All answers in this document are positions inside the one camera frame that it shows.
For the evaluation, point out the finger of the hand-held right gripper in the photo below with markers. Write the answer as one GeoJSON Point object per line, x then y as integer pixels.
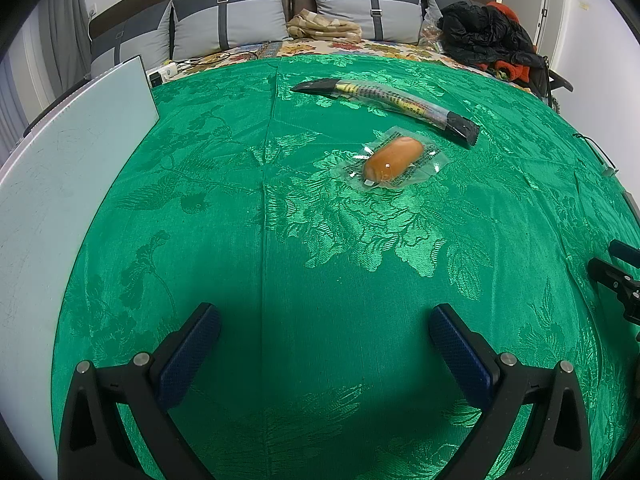
{"type": "Point", "coordinates": [625, 252]}
{"type": "Point", "coordinates": [607, 272]}

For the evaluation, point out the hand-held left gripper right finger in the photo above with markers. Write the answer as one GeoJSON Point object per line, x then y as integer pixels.
{"type": "Point", "coordinates": [460, 355]}

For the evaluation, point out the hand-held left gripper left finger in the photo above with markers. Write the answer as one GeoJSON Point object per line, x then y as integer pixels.
{"type": "Point", "coordinates": [192, 355]}

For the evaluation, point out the long black snack packet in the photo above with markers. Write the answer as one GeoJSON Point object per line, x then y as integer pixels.
{"type": "Point", "coordinates": [460, 130]}

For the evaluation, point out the clear bun packet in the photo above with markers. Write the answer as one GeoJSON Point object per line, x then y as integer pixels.
{"type": "Point", "coordinates": [392, 157]}

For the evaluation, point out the green patterned cloth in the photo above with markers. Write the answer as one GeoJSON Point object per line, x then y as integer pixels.
{"type": "Point", "coordinates": [300, 270]}

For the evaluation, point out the dark chair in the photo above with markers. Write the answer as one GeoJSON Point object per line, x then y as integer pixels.
{"type": "Point", "coordinates": [557, 82]}

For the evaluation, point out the white board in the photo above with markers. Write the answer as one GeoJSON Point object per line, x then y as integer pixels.
{"type": "Point", "coordinates": [60, 185]}

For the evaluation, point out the door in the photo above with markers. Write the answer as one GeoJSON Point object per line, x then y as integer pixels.
{"type": "Point", "coordinates": [550, 5]}

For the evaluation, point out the black jacket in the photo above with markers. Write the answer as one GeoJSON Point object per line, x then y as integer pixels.
{"type": "Point", "coordinates": [485, 35]}

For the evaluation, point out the orange garment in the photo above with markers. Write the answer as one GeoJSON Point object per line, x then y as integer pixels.
{"type": "Point", "coordinates": [502, 10]}

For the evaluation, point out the white power strip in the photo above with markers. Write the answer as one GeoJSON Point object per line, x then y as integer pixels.
{"type": "Point", "coordinates": [167, 71]}

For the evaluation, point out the clear plastic bag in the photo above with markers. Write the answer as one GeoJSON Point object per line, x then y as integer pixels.
{"type": "Point", "coordinates": [431, 35]}

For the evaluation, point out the white sheer curtain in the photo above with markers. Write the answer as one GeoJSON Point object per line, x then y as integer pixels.
{"type": "Point", "coordinates": [12, 105]}

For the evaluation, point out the floral bedsheet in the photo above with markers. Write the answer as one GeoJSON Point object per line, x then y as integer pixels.
{"type": "Point", "coordinates": [390, 49]}

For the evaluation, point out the grey pillow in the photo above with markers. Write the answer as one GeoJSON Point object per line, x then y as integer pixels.
{"type": "Point", "coordinates": [360, 5]}
{"type": "Point", "coordinates": [435, 2]}
{"type": "Point", "coordinates": [235, 17]}
{"type": "Point", "coordinates": [132, 40]}

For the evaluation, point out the beige checked blanket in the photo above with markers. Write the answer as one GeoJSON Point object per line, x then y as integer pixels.
{"type": "Point", "coordinates": [325, 27]}

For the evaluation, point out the grey curtain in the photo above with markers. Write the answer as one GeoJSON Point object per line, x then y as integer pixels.
{"type": "Point", "coordinates": [65, 25]}

